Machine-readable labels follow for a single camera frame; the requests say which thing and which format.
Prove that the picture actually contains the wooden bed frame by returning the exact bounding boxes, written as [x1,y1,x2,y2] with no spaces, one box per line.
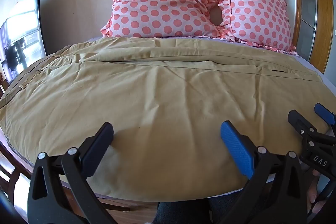
[0,135,163,224]

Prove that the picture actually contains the khaki pants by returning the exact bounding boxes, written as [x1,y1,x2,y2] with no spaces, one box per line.
[0,37,327,199]

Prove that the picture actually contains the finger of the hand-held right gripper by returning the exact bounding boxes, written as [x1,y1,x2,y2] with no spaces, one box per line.
[314,103,336,126]
[288,109,336,155]

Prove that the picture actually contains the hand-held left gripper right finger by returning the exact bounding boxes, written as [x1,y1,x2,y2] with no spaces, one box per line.
[220,120,310,224]

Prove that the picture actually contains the person's legs in dark trousers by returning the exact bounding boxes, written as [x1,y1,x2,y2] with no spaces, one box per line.
[152,194,246,224]

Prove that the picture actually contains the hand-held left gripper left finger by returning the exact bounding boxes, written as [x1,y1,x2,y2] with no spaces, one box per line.
[27,122,118,224]

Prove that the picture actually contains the person's right hand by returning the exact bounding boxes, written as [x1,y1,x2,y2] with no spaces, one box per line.
[307,169,332,217]

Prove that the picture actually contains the flat screen television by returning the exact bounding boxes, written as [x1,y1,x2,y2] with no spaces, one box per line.
[0,0,48,84]

